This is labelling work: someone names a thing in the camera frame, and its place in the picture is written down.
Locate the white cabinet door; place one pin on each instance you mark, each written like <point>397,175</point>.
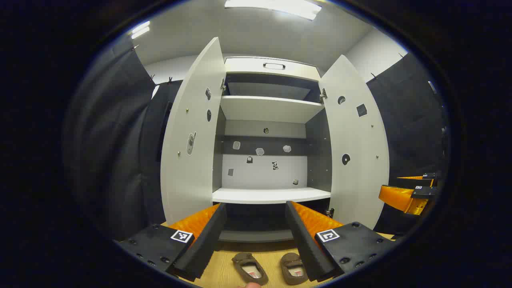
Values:
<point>356,132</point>
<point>192,120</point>

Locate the metal right door hinge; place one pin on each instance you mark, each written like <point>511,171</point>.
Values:
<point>323,94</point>

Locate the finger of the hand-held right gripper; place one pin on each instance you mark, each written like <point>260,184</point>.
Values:
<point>424,192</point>
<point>430,176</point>

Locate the black backdrop cloth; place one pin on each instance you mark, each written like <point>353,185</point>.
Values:
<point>112,140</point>

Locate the ceiling light panel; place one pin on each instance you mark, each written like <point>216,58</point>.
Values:
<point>140,30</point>

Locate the white cabinet shelf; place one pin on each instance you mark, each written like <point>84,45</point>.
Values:
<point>268,108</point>
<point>272,195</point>

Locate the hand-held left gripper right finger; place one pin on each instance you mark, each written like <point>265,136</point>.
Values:
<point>302,244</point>

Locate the metal door hinge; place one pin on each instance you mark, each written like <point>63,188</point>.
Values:
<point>223,84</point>
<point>323,94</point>

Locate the brown fuzzy shoe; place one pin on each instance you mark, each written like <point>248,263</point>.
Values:
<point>244,260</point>
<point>290,260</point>

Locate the metal left door hinge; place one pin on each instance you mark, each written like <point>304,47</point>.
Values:
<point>223,84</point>

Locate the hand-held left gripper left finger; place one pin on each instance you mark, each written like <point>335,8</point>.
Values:
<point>208,240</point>

